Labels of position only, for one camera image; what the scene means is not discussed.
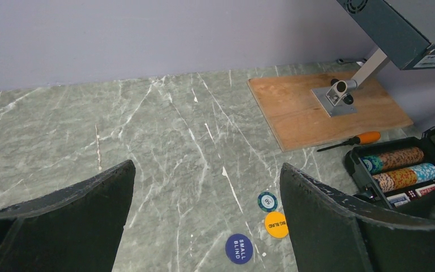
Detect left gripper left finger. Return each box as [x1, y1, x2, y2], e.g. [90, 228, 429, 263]
[0, 160, 135, 271]

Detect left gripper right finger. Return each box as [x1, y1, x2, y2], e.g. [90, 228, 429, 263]
[280, 163, 435, 271]

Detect yellow big blind button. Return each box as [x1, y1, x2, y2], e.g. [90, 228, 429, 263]
[264, 211, 289, 239]

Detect green poker chip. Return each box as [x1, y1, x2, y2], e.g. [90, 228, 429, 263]
[257, 191, 278, 213]

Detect blue playing card deck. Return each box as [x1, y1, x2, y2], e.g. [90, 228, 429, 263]
[387, 193, 411, 208]

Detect black poker set case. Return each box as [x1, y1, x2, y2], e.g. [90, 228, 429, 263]
[344, 126, 435, 220]

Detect poker chip row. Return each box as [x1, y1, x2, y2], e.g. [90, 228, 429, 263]
[372, 163, 435, 193]
[360, 147, 425, 174]

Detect top poker chip row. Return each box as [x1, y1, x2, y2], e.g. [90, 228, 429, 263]
[360, 147, 425, 174]

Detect red dice in case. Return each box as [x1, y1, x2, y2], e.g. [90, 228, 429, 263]
[406, 189, 419, 201]

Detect blue small blind button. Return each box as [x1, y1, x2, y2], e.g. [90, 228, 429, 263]
[225, 233, 253, 265]

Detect red playing card deck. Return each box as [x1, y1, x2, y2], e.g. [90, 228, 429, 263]
[415, 184, 435, 197]

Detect wooden base board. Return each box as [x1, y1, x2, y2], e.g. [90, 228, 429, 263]
[248, 71, 413, 152]

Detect metal server stand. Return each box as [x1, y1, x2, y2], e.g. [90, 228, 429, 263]
[312, 48, 390, 117]

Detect dark grey rack server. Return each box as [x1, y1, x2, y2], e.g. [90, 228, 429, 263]
[339, 0, 435, 70]

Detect orange handled screwdriver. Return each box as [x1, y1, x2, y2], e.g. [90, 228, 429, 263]
[317, 131, 381, 152]

